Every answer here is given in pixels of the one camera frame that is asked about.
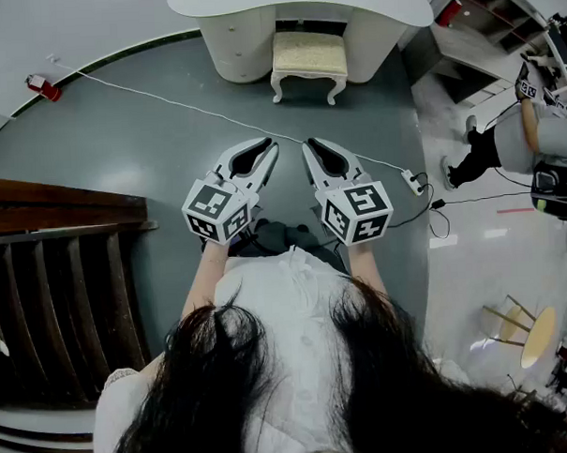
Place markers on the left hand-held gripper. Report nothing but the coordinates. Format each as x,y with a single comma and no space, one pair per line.
217,209

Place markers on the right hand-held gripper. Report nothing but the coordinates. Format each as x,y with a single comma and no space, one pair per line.
358,213

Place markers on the cream upholstered stool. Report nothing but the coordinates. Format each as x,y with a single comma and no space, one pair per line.
309,55

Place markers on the white dressing table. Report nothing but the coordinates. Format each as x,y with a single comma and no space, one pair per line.
238,44

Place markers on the person's left forearm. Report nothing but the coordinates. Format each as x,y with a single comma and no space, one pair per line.
206,280

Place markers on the person's right forearm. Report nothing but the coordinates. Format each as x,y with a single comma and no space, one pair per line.
367,264

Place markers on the white power strip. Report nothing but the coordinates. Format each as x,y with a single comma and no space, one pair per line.
413,182

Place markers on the person's black trousers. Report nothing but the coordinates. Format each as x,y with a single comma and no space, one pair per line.
284,239

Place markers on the person's white blouse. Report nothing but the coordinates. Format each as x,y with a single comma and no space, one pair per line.
292,324

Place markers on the red floor tape strip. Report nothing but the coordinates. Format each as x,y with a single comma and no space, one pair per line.
509,210

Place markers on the red canister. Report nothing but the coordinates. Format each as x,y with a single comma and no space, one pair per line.
448,13

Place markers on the grey open shelf cabinet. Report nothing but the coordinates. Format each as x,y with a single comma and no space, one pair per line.
486,29

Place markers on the red fire extinguisher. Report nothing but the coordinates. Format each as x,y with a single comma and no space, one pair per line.
45,88

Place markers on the dark wooden slatted chair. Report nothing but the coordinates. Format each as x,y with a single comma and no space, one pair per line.
65,286

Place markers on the white ribbed platform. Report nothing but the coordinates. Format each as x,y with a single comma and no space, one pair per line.
39,443

